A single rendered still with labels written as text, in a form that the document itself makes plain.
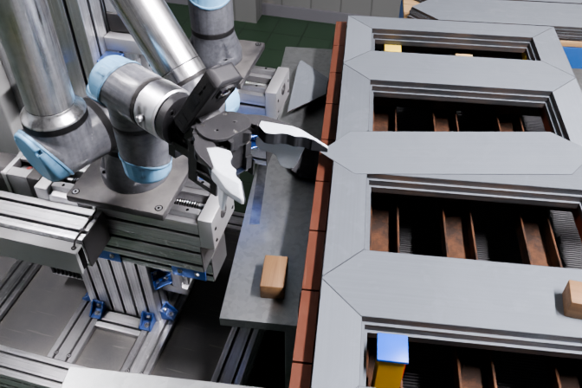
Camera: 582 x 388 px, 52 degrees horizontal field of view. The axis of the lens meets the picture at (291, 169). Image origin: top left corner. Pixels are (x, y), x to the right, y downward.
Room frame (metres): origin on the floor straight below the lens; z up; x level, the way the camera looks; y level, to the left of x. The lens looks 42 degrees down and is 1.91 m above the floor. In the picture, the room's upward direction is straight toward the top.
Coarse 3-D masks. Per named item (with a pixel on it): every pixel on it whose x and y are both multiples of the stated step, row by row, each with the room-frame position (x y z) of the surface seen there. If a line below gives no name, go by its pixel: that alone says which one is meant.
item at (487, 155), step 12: (468, 132) 1.33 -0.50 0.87; (480, 132) 1.33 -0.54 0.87; (492, 132) 1.33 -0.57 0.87; (480, 144) 1.28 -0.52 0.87; (492, 144) 1.28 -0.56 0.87; (480, 156) 1.22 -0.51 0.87; (492, 156) 1.22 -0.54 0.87; (480, 168) 1.17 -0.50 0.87; (492, 168) 1.17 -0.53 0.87; (504, 168) 1.17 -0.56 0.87
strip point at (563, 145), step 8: (552, 136) 1.31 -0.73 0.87; (560, 144) 1.28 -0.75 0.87; (568, 144) 1.28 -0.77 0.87; (576, 144) 1.28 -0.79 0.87; (560, 152) 1.24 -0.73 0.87; (568, 152) 1.24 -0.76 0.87; (576, 152) 1.24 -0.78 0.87; (568, 160) 1.21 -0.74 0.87; (576, 160) 1.21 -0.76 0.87; (568, 168) 1.17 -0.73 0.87; (576, 168) 1.17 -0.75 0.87
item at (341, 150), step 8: (344, 136) 1.31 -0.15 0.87; (336, 144) 1.28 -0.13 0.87; (344, 144) 1.28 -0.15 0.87; (336, 152) 1.24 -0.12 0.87; (344, 152) 1.24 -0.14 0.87; (352, 152) 1.24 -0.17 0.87; (336, 160) 1.21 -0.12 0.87; (344, 160) 1.21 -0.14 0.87; (352, 160) 1.21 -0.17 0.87; (352, 168) 1.17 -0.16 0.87
